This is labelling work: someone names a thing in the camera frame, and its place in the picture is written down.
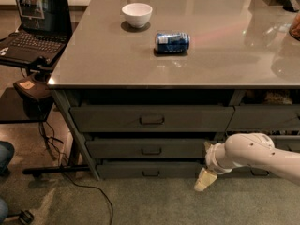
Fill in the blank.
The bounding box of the black caster wheel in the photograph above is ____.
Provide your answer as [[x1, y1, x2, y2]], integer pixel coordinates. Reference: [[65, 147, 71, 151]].
[[18, 210, 34, 225]]

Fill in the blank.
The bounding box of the white ceramic bowl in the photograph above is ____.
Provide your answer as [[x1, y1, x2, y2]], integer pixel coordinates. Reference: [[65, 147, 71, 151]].
[[122, 3, 153, 28]]

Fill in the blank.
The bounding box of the brown object at table edge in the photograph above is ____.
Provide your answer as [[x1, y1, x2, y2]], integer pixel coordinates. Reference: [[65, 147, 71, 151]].
[[289, 13, 300, 40]]

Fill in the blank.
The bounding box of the black laptop stand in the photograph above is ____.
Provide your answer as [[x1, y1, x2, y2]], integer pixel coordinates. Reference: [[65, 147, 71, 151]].
[[0, 55, 90, 177]]

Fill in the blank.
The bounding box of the black floor cable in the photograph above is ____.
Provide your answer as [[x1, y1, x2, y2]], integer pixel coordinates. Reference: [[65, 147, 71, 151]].
[[38, 121, 114, 225]]

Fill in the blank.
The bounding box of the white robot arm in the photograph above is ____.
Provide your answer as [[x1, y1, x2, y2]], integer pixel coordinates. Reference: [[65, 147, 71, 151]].
[[194, 133, 300, 192]]

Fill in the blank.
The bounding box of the person's leg in jeans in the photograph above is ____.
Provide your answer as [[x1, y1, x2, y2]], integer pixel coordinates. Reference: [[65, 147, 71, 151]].
[[0, 141, 15, 175]]

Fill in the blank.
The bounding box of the blue soda can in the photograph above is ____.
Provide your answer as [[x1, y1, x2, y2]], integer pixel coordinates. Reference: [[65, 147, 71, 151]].
[[155, 32, 190, 53]]

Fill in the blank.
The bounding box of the grey cabinet frame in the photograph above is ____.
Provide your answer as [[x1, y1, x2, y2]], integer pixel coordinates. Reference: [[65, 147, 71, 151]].
[[52, 90, 100, 180]]

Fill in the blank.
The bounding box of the black laptop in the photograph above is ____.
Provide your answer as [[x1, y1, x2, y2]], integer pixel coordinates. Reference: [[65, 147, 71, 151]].
[[0, 0, 72, 66]]

